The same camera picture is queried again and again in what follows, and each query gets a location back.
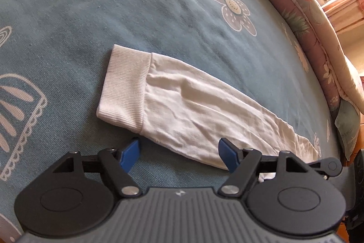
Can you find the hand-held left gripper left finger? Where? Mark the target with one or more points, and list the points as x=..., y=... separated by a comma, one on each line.
x=129, y=156

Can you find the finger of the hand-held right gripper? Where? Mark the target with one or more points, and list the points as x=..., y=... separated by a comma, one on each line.
x=331, y=166

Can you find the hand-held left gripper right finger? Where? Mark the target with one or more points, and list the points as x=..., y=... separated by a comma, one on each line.
x=229, y=156

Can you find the white long-sleeved printed shirt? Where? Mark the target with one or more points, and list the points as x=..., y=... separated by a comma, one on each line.
x=184, y=106

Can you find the green pillow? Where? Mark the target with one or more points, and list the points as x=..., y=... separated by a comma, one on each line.
x=348, y=129

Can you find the pink curtain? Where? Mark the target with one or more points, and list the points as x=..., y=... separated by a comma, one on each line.
x=347, y=12

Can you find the pink floral quilt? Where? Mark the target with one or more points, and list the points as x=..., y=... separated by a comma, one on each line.
x=301, y=12

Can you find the blue floral bed sheet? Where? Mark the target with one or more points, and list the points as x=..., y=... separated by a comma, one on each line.
x=85, y=4

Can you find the wooden bed frame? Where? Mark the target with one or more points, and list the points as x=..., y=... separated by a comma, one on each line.
x=345, y=236

